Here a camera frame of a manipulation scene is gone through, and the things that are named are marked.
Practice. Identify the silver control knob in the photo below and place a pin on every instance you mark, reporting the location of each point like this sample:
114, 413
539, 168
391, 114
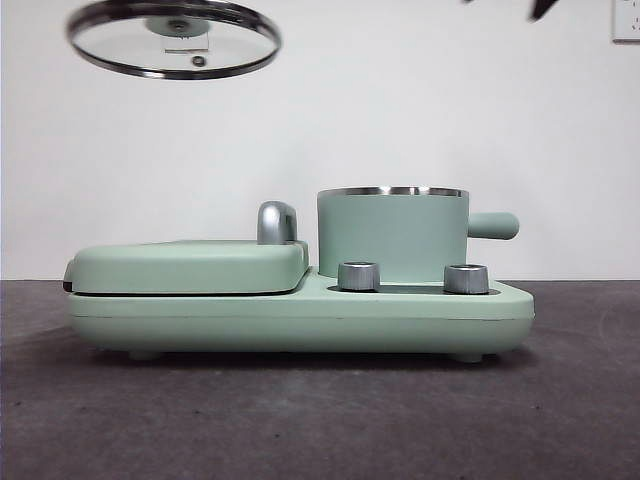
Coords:
359, 276
466, 279

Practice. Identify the mint green breakfast machine base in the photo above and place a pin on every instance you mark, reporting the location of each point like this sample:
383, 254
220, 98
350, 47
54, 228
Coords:
300, 322

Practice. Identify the glass lid with green knob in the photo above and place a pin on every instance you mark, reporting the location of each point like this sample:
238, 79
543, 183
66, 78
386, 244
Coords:
120, 40

